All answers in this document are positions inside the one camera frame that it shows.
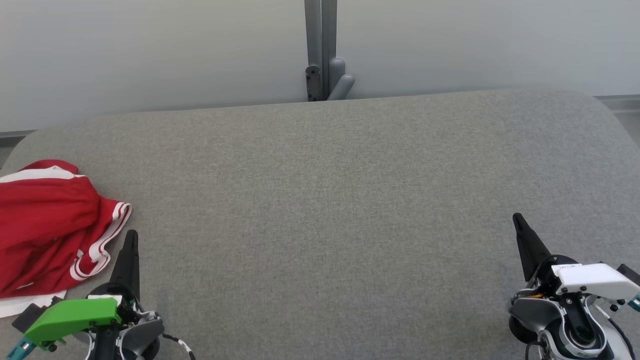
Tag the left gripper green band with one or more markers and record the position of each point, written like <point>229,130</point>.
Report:
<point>75,316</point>

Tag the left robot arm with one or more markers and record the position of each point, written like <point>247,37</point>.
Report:
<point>145,332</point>

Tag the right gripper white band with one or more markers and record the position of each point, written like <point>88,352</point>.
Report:
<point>595,280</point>

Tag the grey metal post with hinge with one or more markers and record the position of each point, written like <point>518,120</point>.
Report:
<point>320,45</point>

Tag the grey fabric sofa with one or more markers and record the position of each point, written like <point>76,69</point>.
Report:
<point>320,200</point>

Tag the red Bulls 23 jersey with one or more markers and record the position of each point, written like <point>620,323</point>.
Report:
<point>102,245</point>

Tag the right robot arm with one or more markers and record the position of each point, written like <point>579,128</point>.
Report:
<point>535,312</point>

